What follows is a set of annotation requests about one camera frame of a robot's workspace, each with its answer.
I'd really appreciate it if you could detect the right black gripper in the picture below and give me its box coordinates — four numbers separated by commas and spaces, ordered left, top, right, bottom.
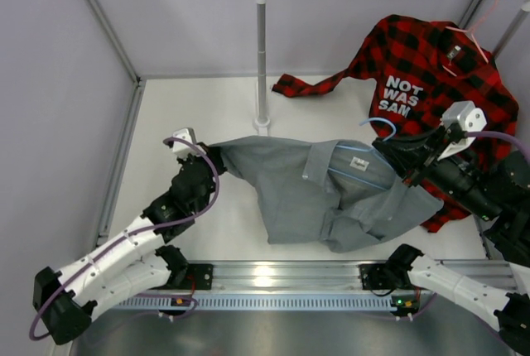
373, 126, 504, 222

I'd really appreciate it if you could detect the blue wire hanger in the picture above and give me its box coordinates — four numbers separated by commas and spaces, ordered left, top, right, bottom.
327, 117, 400, 190

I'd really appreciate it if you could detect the grey button shirt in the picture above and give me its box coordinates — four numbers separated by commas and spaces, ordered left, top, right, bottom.
211, 136, 444, 253

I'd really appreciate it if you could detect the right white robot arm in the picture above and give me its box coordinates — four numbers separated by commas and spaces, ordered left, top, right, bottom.
373, 131, 529, 355

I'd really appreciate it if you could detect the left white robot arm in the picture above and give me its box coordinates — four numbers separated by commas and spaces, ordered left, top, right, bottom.
29, 147, 226, 345

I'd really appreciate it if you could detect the red black plaid shirt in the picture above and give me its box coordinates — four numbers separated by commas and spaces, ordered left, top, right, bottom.
271, 13, 520, 234

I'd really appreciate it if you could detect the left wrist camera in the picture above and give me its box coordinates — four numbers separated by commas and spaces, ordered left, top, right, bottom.
163, 127, 205, 159

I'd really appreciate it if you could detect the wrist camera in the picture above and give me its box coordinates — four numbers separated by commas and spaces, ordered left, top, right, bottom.
163, 127, 205, 159
437, 101, 487, 161

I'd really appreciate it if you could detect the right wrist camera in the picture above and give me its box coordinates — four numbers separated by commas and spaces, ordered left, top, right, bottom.
437, 101, 487, 161

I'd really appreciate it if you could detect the aluminium frame post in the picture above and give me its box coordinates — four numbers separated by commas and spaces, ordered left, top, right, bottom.
84, 0, 145, 240

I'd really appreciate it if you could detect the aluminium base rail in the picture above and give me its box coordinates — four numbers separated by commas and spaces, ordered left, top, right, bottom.
123, 259, 518, 291

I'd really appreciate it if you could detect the pink wire hanger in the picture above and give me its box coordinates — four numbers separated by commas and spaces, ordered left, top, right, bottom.
439, 0, 499, 79

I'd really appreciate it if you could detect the perforated cable tray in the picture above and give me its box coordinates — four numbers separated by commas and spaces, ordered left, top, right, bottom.
114, 293, 417, 312

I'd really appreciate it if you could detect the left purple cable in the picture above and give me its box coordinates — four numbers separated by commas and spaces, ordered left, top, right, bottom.
27, 137, 220, 340

